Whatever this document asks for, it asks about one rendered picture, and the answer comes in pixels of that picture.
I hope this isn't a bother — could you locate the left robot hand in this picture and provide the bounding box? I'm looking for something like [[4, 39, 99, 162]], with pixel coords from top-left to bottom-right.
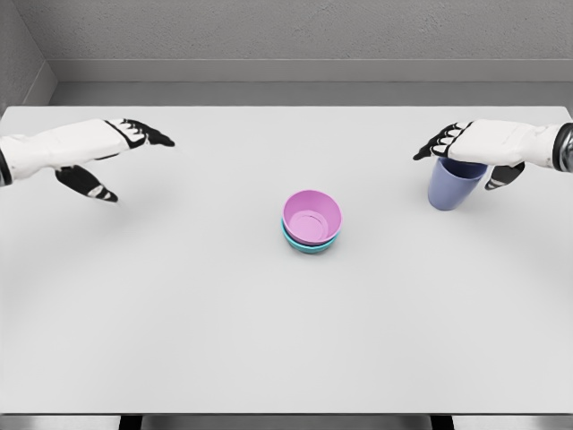
[[48, 117, 176, 204]]

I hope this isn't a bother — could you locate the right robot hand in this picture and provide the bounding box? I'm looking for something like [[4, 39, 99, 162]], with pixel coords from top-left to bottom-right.
[[412, 119, 528, 192]]

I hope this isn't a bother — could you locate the lavender blue cup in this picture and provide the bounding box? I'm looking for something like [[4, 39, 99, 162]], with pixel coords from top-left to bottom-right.
[[427, 155, 488, 211]]

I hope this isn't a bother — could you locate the pink bowl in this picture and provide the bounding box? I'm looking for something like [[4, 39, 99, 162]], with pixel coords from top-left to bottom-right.
[[282, 190, 345, 245]]

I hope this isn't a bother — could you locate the teal bowl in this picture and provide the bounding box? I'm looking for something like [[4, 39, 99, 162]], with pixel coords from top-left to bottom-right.
[[280, 217, 344, 256]]

